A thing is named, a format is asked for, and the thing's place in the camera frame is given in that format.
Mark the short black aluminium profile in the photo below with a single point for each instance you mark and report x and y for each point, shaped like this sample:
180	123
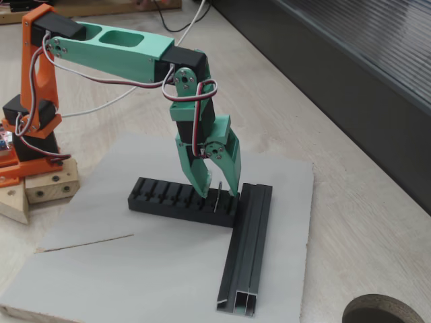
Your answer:
246	242

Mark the thin metal pin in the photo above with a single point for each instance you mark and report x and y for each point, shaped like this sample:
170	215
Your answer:
217	198

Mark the wooden wedge block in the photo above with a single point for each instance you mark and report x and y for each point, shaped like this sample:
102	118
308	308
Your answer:
13	205

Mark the person's hand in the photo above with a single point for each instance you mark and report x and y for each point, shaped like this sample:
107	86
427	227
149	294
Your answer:
143	4

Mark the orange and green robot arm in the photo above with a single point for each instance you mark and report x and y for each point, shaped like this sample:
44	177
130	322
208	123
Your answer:
134	47

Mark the grey chipboard panel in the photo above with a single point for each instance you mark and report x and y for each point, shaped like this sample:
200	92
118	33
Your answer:
151	269

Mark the black slotted holder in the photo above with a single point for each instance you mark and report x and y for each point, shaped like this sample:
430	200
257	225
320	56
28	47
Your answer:
175	213

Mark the wooden base block with screws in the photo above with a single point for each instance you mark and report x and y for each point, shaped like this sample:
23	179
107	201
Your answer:
33	188

